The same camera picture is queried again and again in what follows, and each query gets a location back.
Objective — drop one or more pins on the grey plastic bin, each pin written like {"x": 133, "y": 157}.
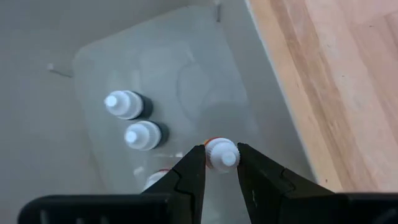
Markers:
{"x": 186, "y": 62}

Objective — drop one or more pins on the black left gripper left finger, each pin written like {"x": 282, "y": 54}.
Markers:
{"x": 186, "y": 186}

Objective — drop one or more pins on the dark food coloring bottle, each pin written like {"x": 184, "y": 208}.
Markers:
{"x": 141, "y": 136}
{"x": 122, "y": 104}

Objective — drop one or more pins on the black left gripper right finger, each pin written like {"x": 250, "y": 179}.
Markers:
{"x": 264, "y": 186}

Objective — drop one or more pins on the orange food coloring bottle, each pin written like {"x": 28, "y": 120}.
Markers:
{"x": 155, "y": 179}
{"x": 222, "y": 155}

